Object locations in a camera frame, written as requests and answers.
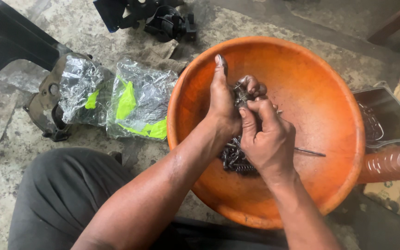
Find orange plastic bottle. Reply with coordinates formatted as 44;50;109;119
357;145;400;184

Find black oil-filled container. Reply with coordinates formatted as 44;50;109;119
353;81;400;149

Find dirty metal engine bracket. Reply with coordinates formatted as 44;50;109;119
23;52;114;142

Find brown wooden furniture leg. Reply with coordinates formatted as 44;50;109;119
367;0;400;46

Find black plastic chair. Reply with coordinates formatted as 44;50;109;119
0;0;73;91

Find dark greasy metal part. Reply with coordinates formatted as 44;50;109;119
233;81;256;109

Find person's grey trousers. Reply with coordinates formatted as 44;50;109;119
8;147;176;250

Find black motorcycle part assembly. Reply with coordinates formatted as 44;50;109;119
93;0;198;43

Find person's left hand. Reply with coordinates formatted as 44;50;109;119
206;54;268;139

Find dirty grey rag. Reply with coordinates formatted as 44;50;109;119
122;39;189;74

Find person's right hand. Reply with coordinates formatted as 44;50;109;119
238;99;297;176

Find clear bag with large green packets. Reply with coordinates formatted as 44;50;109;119
106;57;179;141

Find pile of dark bolts and springs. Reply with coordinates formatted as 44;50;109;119
220;135;260;176

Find thin metal rod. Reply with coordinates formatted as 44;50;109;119
294;147;326;157

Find clear bag with small green packet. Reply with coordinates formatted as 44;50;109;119
58;54;114;126

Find orange plastic basin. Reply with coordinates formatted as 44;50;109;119
167;36;366;230

